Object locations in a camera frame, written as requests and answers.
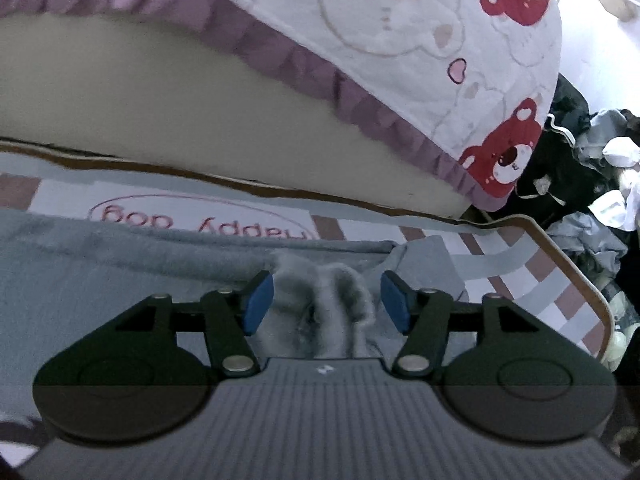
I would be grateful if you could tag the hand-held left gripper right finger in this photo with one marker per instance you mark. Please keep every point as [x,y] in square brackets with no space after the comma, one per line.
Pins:
[396,305]

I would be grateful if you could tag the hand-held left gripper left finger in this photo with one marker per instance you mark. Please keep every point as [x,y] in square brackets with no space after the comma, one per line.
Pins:
[257,305]

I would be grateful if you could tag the grey sweatpants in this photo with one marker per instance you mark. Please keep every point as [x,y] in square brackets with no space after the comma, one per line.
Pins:
[125,270]

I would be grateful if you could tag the pile of dark clothes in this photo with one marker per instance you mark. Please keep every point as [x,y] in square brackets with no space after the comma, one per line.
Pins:
[585,180]

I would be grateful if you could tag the striped checkered rug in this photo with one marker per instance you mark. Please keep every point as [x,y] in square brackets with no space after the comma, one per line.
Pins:
[525,260]

